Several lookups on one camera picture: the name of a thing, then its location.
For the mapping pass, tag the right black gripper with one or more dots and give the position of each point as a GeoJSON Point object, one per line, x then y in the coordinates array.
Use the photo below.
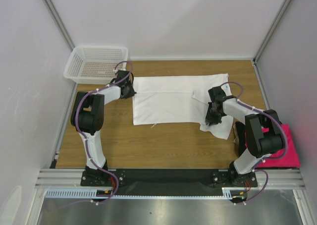
{"type": "Point", "coordinates": [212, 114]}

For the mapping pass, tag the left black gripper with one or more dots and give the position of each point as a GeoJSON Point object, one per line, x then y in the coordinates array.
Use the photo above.
{"type": "Point", "coordinates": [131, 93]}

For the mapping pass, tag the white t shirt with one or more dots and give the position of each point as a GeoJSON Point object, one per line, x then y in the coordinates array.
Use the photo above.
{"type": "Point", "coordinates": [178, 99]}

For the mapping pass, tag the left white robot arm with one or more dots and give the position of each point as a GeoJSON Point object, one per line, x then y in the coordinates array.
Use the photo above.
{"type": "Point", "coordinates": [88, 118]}

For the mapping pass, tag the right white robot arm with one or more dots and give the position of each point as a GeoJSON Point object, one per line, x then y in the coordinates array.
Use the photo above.
{"type": "Point", "coordinates": [264, 135]}

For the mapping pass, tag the folded black t shirt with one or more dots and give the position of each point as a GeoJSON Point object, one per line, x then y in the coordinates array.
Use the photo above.
{"type": "Point", "coordinates": [290, 160]}

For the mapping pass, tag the white plastic basket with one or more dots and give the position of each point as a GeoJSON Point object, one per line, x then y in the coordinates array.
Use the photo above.
{"type": "Point", "coordinates": [95, 64]}

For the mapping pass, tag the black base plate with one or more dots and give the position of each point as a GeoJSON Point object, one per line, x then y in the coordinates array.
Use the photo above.
{"type": "Point", "coordinates": [168, 182]}

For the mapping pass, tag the aluminium frame rail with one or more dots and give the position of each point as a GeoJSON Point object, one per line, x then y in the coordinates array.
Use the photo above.
{"type": "Point", "coordinates": [65, 184]}

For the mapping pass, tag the left corner aluminium post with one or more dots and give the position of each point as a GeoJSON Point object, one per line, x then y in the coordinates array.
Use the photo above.
{"type": "Point", "coordinates": [59, 23]}

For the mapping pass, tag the corner aluminium post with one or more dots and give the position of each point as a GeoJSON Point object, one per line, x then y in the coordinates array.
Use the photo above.
{"type": "Point", "coordinates": [59, 23]}
{"type": "Point", "coordinates": [281, 12]}

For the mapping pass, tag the right corner aluminium post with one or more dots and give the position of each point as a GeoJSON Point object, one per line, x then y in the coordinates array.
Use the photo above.
{"type": "Point", "coordinates": [281, 12]}

